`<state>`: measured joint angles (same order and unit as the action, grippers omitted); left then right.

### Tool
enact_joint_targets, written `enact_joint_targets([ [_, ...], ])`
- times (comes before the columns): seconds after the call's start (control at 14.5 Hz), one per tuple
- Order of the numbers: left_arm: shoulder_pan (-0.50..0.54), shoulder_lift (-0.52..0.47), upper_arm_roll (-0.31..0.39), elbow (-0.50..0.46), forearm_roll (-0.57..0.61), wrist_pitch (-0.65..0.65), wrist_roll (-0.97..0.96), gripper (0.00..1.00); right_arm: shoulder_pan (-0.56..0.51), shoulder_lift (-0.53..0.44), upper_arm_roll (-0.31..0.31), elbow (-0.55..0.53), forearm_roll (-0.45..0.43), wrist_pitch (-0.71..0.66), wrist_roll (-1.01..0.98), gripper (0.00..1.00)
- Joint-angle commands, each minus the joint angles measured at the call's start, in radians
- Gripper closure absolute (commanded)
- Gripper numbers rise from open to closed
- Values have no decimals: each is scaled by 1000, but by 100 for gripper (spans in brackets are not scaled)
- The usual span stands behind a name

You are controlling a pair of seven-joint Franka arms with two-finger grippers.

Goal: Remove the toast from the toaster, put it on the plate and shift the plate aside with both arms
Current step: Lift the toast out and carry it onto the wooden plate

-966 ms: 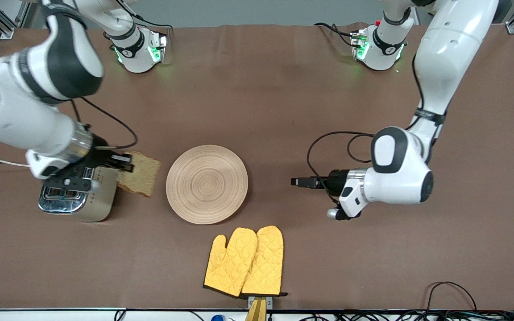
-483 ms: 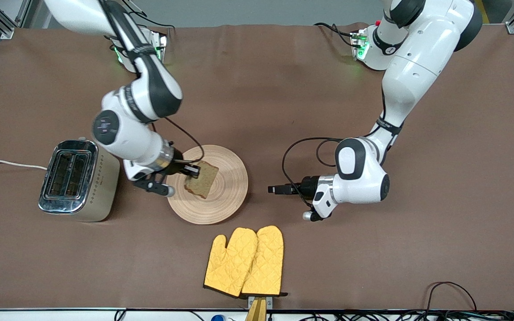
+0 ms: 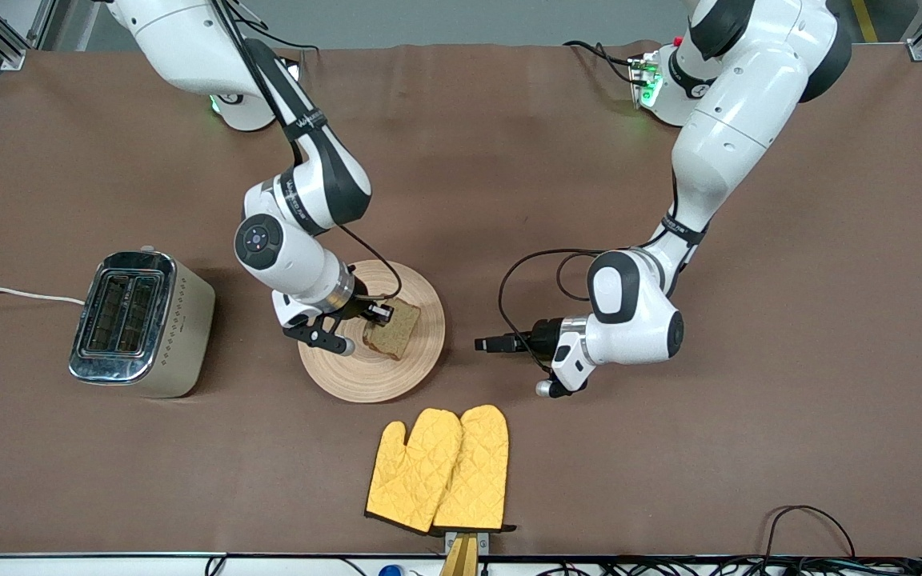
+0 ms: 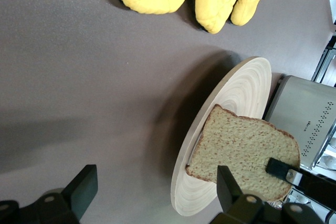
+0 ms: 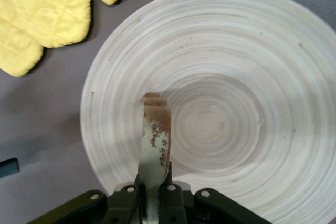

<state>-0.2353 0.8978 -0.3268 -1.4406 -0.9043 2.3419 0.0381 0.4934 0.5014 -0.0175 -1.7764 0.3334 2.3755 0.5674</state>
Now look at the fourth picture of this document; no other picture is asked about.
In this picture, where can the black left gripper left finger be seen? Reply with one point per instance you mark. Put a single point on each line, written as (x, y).
(84, 192)

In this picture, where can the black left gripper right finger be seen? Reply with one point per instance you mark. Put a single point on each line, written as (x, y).
(231, 195)

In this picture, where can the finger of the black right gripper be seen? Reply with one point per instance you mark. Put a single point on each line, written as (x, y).
(278, 169)

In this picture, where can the brown toast slice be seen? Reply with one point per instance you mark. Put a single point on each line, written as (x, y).
(241, 150)

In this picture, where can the round wooden plate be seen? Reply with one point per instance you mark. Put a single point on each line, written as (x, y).
(244, 90)

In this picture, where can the beige chrome toaster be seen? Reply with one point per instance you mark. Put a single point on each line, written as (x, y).
(296, 111)

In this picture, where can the metal shelf frame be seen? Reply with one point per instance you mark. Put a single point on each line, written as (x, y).
(325, 61)

